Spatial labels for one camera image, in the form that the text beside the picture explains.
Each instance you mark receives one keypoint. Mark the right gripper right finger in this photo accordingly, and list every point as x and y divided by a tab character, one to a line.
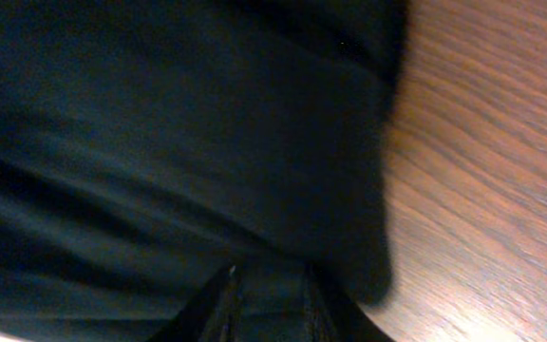
331	316

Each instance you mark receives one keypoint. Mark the black trousers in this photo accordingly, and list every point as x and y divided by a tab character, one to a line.
147	145

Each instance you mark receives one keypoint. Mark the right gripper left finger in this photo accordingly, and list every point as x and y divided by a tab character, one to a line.
212	315

